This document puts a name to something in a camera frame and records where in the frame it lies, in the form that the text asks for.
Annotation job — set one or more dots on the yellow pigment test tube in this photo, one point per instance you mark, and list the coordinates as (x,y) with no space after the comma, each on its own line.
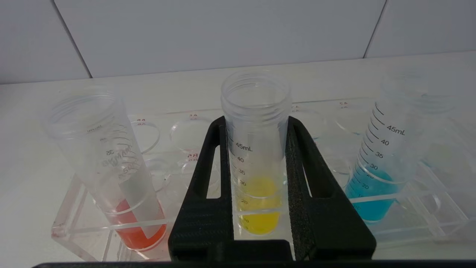
(258,208)

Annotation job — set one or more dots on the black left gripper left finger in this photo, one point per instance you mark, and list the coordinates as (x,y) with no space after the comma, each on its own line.
(200,223)

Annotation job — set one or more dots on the red pigment test tube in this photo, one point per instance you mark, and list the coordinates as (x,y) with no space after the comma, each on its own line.
(137,230)

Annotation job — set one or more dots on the blue pigment test tube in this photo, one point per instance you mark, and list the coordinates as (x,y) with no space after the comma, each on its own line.
(372,193)

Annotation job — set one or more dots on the clear acrylic test tube rack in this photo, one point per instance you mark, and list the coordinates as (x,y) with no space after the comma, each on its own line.
(416,219)

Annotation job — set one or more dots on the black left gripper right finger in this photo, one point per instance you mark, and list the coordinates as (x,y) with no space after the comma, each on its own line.
(327,227)

